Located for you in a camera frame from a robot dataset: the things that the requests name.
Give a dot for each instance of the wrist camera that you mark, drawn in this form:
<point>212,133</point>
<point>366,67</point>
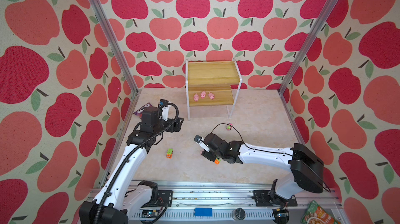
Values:
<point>164,107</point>
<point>199,140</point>

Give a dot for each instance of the wooden two-tier shelf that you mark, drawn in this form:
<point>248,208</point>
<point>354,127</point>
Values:
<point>223,78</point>

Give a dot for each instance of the purple candy bag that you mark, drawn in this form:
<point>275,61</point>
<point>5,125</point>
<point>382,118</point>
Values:
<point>140,111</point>

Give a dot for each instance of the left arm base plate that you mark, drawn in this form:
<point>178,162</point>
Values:
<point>162,197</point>

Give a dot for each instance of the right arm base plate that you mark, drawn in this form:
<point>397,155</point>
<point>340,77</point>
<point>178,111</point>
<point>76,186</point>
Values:
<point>263,198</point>

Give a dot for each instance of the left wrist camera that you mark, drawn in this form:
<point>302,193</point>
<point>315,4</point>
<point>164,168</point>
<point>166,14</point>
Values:
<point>164,107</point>

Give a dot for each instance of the blue block on rail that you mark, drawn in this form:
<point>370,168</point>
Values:
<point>203,212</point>

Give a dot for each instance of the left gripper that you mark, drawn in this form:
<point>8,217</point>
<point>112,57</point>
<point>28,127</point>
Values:
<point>177,124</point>

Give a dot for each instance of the aluminium frame post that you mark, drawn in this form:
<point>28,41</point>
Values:
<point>113,43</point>
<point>315,29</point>

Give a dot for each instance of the round black knob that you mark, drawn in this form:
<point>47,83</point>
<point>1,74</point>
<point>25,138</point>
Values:
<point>239,214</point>

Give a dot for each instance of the left aluminium frame post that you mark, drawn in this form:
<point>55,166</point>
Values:
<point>113,43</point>

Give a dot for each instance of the orange green toy car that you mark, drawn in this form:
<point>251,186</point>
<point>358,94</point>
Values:
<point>169,153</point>

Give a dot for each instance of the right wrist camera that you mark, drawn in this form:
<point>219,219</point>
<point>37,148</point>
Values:
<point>199,140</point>

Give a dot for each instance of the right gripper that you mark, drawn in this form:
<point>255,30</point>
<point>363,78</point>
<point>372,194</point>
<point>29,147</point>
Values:
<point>204,154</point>

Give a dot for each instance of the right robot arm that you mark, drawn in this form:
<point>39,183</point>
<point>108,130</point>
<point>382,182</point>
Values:
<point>306,169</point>

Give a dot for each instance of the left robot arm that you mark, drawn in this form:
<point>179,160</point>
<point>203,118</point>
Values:
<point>112,205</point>

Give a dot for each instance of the right aluminium frame post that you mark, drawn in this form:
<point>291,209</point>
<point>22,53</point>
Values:
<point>315,29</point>

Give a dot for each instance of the green snack bag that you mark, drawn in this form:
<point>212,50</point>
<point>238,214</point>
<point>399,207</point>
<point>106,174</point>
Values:
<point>315,214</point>

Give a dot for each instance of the pink green toy car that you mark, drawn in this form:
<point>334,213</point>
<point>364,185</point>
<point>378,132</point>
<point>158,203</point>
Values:
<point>229,126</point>

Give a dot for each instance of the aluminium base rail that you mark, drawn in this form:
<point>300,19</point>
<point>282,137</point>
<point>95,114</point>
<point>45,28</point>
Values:
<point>224,198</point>

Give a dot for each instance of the orange toy car with eyes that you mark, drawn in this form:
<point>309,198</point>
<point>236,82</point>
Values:
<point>217,161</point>

